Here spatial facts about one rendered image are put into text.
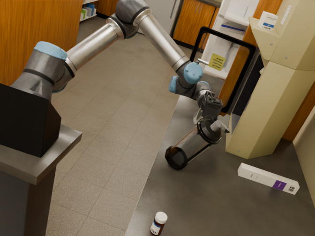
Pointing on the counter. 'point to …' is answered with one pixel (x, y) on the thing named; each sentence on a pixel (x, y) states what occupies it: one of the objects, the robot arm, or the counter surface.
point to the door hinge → (244, 80)
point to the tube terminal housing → (278, 84)
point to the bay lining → (249, 87)
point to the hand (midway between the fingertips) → (211, 129)
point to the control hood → (264, 38)
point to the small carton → (267, 21)
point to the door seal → (232, 40)
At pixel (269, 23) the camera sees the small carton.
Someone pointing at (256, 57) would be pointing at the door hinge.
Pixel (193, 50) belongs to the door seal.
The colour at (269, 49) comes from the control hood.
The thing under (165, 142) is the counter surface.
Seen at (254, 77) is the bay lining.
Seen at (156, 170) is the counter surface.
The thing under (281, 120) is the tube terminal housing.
